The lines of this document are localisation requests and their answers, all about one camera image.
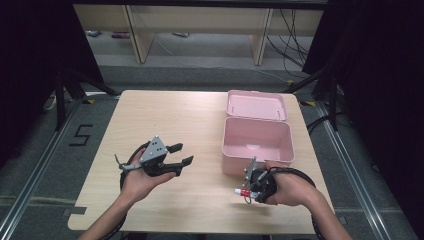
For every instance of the yellow black floor tape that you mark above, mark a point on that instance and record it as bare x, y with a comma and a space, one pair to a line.
307, 103
88, 101

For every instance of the black curtain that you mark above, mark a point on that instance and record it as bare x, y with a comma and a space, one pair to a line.
33, 50
383, 66

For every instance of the black metal stand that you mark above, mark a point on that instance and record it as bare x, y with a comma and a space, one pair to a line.
332, 100
60, 100

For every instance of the person's left hand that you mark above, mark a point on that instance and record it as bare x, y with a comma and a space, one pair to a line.
140, 185

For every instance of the white red ointment tube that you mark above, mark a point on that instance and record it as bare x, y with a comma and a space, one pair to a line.
245, 192

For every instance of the light wooden shelf unit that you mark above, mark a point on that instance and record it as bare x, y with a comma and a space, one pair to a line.
200, 20

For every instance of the grey tape strip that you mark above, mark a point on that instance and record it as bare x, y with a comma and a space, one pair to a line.
75, 210

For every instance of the person's right hand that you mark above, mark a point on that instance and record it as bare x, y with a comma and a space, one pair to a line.
293, 190

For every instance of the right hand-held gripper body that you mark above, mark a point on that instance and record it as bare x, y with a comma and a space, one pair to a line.
263, 181

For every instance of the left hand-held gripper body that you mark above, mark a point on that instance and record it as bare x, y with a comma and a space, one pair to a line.
155, 150

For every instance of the metal floor rail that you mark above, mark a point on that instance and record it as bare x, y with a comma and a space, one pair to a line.
36, 170
353, 180

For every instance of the pink storage box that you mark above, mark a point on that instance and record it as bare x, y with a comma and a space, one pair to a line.
256, 140

